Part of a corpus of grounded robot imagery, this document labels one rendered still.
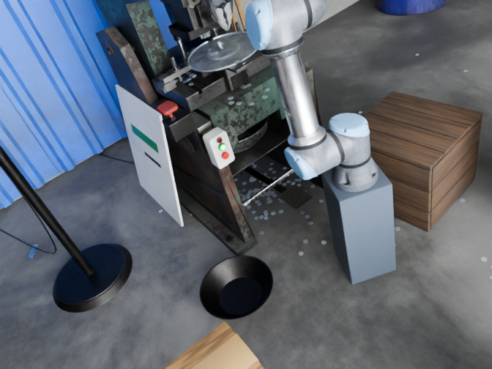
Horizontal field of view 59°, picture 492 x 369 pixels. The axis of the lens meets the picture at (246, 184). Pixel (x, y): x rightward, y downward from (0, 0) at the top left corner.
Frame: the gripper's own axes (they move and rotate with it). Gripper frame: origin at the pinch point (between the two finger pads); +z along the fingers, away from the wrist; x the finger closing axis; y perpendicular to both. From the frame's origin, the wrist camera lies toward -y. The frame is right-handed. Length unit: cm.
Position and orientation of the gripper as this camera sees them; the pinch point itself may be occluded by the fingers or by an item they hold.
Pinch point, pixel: (227, 27)
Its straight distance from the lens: 164.7
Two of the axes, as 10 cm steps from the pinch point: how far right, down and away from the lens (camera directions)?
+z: 2.4, 7.3, 6.4
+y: -5.9, -4.1, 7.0
